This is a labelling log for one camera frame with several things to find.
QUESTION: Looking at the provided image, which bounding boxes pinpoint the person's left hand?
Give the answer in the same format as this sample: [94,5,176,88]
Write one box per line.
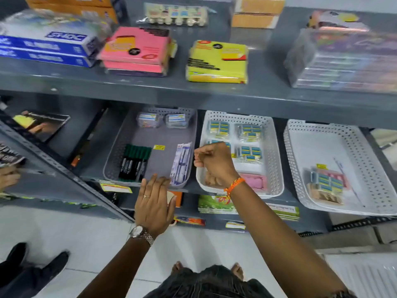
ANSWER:
[135,174,177,238]

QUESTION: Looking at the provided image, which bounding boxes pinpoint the person's right hand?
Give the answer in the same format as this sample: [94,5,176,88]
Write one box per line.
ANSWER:
[194,142,239,187]

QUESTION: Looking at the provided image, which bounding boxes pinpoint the person's right forearm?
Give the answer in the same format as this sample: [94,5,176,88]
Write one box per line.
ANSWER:
[228,181,357,298]

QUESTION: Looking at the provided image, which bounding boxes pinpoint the person's left forearm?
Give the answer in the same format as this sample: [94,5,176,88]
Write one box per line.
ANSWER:
[78,237,154,298]

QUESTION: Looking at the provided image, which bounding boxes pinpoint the white pen refill packet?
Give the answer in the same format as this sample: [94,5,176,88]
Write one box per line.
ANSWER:
[170,142,193,186]

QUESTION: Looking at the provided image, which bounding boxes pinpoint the orange blue pen packet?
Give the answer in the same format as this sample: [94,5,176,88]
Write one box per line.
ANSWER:
[173,216,206,226]

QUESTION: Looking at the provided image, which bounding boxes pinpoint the yellow white shelf label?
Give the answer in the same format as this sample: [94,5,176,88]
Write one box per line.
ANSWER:
[99,181,133,194]

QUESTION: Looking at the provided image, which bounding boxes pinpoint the blue yellow staple pack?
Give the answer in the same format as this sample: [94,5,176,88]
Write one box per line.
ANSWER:
[208,139,232,159]
[237,123,264,143]
[237,145,264,165]
[207,120,231,140]

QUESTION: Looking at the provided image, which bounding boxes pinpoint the row of green-capped markers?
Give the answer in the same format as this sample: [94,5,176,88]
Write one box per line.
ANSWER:
[118,144,153,183]

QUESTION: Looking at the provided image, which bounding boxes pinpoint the green white paper packet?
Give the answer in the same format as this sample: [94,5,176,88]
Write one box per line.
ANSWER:
[197,195,300,221]

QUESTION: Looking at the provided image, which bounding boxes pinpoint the silver wristwatch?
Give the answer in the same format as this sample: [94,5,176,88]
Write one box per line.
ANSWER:
[128,225,155,247]

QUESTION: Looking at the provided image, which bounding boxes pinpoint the small clear plastic box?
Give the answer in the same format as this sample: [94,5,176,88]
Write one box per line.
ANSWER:
[165,113,189,129]
[136,112,162,128]

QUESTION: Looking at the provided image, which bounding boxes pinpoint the grey perforated plastic basket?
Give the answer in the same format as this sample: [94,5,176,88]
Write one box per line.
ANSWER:
[103,107,198,190]

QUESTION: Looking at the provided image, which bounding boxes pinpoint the pink eraser packet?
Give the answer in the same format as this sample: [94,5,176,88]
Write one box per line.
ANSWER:
[239,173,268,191]

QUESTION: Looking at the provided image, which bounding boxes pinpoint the small white perforated basket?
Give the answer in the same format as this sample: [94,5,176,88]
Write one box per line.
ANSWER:
[196,110,285,199]

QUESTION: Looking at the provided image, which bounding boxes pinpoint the grey slotted-angle shelf rack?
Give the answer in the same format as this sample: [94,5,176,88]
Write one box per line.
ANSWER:
[0,119,134,222]

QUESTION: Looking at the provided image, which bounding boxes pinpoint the person's dark garment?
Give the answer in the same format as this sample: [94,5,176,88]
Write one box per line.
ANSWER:
[143,265,275,298]

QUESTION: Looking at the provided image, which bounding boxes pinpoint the grey metal shelving unit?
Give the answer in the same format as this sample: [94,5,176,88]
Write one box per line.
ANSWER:
[0,0,397,238]

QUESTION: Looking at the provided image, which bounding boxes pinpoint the person's right foot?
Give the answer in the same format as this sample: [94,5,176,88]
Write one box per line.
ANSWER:
[231,263,245,281]

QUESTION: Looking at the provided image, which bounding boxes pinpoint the yellow sponge packet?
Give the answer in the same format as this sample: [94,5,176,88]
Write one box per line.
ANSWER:
[185,40,249,84]

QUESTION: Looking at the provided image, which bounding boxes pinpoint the purple packet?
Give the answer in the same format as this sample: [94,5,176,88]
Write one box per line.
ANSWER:
[106,69,167,78]

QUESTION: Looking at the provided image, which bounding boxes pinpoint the thin pink packet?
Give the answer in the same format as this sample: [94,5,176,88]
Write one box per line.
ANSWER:
[102,60,170,74]

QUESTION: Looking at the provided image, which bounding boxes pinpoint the black glossy book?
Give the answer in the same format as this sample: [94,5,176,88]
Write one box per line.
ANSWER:
[12,110,71,143]

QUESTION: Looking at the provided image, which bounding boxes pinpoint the wrapped blue yellow boxes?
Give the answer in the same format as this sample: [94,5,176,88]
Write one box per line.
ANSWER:
[311,167,345,195]

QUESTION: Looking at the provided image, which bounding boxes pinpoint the large pink sponge packet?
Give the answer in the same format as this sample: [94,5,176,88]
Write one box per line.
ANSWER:
[97,26,175,66]

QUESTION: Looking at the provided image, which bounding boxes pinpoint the beige eraser pack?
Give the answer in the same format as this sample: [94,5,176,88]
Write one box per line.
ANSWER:
[307,183,344,205]

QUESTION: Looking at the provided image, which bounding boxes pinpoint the black white magazine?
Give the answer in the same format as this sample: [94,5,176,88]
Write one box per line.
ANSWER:
[0,142,26,168]

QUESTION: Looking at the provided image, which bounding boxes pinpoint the clear packet of white erasers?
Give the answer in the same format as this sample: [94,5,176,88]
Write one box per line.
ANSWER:
[136,2,209,28]

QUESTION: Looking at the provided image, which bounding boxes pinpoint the pink card packet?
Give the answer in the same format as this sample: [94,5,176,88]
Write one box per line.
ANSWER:
[329,170,351,190]

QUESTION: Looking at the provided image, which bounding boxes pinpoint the orange cardboard box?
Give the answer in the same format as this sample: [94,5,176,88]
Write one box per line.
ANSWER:
[233,0,286,15]
[231,13,280,29]

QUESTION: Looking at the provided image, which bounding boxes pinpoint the thin clear pen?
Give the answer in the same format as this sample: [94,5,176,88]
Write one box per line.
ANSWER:
[333,157,366,207]

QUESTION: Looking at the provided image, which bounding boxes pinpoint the large white perforated basket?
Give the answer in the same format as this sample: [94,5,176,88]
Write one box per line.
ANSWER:
[283,119,397,216]

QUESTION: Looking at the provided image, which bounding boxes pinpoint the wrapped stack of colourful packs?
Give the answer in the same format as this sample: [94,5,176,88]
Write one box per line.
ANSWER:
[283,28,397,94]

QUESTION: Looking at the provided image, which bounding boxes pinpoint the wrapped blue white boxes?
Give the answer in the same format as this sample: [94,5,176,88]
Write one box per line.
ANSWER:
[0,10,110,68]

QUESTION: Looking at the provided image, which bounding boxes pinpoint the white plastic packet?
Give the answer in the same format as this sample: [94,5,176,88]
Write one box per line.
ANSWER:
[370,128,397,172]

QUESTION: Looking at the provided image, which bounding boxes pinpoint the pink yellow wrapped packet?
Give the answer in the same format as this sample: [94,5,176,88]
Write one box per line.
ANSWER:
[307,10,370,32]

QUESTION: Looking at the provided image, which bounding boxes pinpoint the stack of orange boxes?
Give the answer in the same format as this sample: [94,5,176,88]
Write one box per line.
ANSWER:
[23,0,121,24]

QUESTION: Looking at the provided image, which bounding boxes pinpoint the white ribbed panel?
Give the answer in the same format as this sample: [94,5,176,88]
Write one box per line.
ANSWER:
[323,252,397,298]

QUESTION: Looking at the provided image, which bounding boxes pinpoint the orange thread bracelet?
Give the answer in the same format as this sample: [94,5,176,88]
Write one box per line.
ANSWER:
[218,177,246,204]

